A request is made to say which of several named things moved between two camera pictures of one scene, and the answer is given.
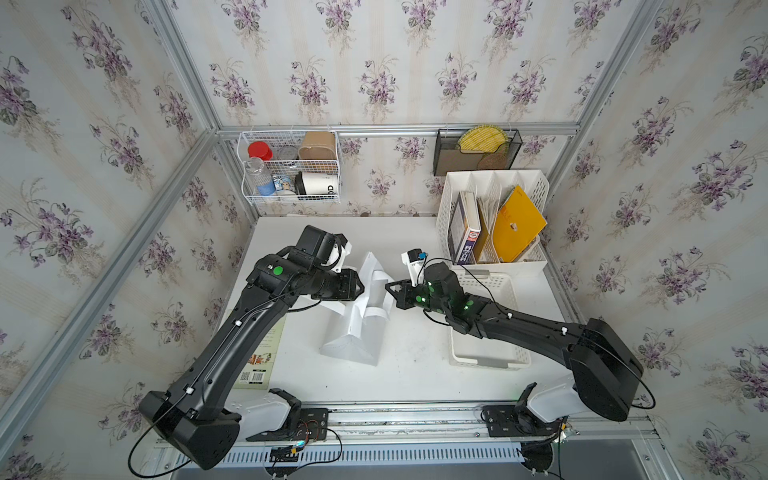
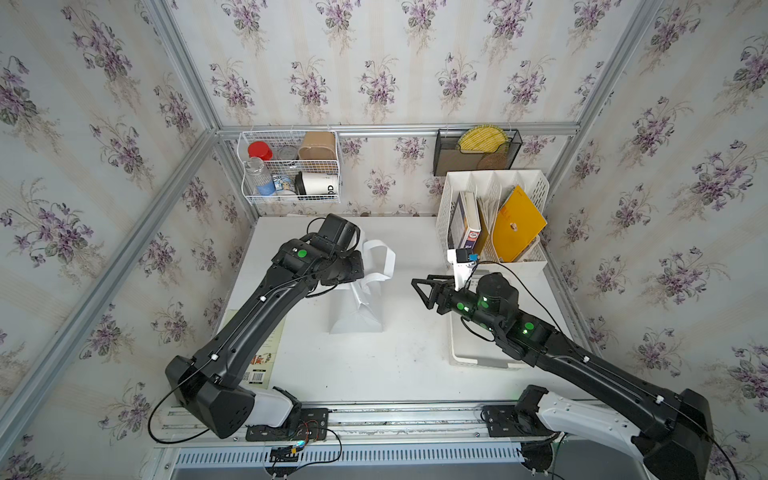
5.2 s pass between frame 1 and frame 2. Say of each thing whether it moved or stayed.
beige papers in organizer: stayed
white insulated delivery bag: moved
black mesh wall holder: stayed
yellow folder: stayed
